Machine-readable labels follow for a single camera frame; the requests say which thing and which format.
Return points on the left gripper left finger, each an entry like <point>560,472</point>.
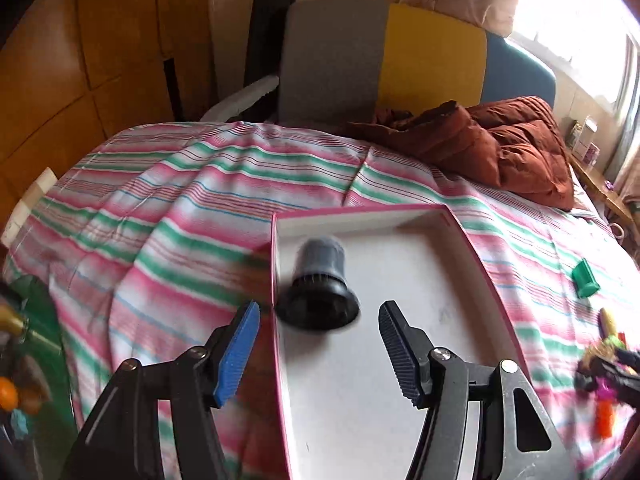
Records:
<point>121,437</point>

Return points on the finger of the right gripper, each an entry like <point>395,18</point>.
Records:
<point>621,371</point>

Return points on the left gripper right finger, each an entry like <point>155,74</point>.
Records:
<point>516,437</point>

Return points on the teal green plastic stamp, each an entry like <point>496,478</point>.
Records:
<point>585,282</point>

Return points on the black thread spool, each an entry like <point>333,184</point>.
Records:
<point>318,298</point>

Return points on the purple plastic funnel toy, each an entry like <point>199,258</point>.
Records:
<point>604,390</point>

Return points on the yellow patterned oval case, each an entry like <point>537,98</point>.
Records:
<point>608,330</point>

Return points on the orange linked cubes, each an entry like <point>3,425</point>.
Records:
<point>605,418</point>

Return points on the green glass side table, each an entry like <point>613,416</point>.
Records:
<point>36,437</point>

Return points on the orange fruit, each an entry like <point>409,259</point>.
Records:
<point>9,399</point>

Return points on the wooden bedside shelf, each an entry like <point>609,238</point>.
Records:
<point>595,184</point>

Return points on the gold black bottle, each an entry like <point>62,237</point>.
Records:
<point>13,323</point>

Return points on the pink white tray box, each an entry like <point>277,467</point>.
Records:
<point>413,270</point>

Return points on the striped bed sheet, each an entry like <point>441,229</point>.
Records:
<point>156,237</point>

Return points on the purple small box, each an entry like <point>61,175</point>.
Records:
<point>591,155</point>

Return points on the white small box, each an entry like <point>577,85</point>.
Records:
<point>584,133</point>

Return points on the rust brown quilt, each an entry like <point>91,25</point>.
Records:
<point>513,145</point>

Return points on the wooden wardrobe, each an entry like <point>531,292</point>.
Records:
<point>76,72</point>

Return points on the grey yellow blue headboard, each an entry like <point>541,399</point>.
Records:
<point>344,59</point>

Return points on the black rolled mat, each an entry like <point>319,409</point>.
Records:
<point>265,39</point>

